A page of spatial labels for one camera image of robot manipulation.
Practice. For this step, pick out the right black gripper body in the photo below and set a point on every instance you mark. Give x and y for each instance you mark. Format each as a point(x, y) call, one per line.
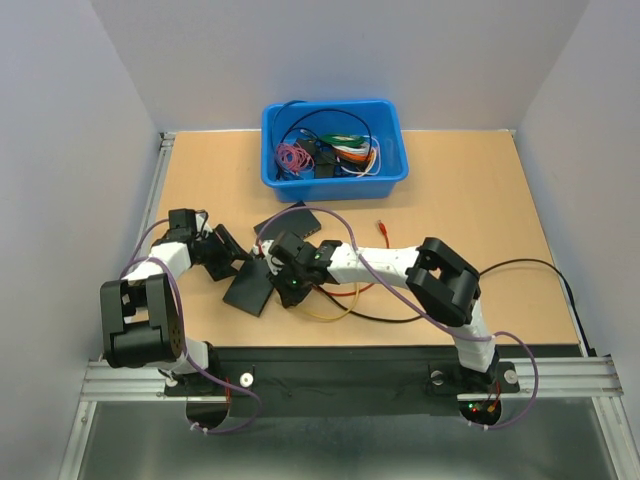
point(291, 283)

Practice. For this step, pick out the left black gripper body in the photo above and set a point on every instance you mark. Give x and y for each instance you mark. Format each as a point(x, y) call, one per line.
point(215, 256)

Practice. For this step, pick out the large black network switch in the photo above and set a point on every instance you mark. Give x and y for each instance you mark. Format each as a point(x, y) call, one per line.
point(251, 288)

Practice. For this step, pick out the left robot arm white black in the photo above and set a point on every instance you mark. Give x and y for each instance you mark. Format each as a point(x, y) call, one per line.
point(142, 312)

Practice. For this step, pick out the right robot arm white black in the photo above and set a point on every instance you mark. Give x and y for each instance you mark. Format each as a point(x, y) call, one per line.
point(445, 285)

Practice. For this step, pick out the black adapter in bin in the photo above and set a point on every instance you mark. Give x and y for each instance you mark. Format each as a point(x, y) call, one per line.
point(323, 162)

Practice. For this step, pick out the blue plastic bin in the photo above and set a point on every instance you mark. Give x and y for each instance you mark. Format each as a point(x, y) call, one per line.
point(364, 136)

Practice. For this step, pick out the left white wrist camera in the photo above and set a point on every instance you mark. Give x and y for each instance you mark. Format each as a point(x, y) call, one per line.
point(203, 228)

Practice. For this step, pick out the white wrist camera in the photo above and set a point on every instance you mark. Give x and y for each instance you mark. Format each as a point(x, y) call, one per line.
point(203, 228)
point(262, 250)

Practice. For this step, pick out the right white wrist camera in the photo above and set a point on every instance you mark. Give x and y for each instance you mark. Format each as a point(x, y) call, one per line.
point(262, 250)

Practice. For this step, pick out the small black network switch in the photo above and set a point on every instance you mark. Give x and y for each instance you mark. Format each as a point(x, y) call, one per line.
point(302, 223)

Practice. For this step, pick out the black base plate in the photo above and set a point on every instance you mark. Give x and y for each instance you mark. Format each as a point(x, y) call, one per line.
point(351, 382)

